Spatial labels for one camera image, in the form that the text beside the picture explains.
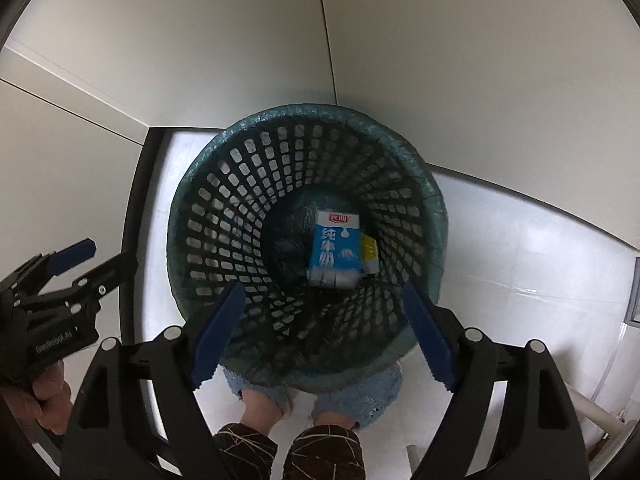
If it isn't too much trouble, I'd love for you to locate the dark green mesh trash basket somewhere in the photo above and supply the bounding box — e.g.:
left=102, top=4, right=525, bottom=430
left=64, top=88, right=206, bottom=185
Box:
left=167, top=104, right=448, bottom=392

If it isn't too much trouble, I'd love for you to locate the left hand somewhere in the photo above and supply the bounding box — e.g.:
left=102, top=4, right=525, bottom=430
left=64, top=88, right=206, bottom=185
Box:
left=1, top=361, right=73, bottom=436

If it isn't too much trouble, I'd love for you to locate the yellow small package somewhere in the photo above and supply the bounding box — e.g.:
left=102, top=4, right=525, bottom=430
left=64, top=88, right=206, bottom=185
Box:
left=360, top=233, right=380, bottom=274

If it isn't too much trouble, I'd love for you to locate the blue white milk carton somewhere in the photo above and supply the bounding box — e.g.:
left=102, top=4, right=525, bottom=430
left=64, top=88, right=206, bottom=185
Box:
left=308, top=210, right=362, bottom=289

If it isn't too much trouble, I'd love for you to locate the white drain pipe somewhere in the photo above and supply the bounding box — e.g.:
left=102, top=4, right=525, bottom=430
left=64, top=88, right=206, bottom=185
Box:
left=565, top=384, right=626, bottom=437

